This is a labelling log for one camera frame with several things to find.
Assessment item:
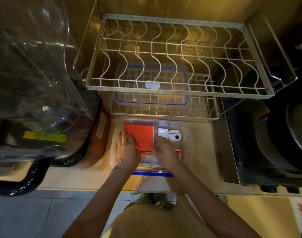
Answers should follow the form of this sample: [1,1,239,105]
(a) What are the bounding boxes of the person's left hand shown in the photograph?
[113,130,142,169]

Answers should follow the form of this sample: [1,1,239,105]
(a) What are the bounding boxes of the person's right hand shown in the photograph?
[152,136,182,171]

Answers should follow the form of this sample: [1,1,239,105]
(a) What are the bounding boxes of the person's right forearm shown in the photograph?
[163,162,262,238]

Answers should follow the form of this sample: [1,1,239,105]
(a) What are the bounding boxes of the person's left forearm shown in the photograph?
[61,166,141,238]

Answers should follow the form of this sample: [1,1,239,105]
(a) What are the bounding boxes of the white round earbuds case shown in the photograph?
[168,130,182,142]

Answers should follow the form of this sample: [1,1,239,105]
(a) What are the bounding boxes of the clear plastic storage container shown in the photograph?
[110,118,192,177]

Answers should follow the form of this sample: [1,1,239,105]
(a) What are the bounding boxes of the red and black dispenser base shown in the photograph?
[50,103,112,169]

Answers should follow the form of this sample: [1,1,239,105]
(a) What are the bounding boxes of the clear lid with blue seal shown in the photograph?
[113,60,189,106]

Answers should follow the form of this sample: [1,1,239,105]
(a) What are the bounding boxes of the person's shoe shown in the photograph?
[124,193,177,211]

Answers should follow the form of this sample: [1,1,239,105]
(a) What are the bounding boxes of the person's beige shorts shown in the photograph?
[101,194,217,238]

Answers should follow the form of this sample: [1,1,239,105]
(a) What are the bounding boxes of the black gas stove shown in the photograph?
[213,95,302,194]

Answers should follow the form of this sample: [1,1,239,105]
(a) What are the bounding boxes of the black curved pipe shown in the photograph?
[0,156,55,197]

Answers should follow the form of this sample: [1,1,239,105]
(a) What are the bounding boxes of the large clear water jug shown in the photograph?
[0,0,95,158]

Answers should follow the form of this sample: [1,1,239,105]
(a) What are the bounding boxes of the black cooking pan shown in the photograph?
[255,99,302,173]

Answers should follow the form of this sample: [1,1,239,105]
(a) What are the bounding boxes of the large white wire dish rack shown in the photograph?
[85,13,276,99]

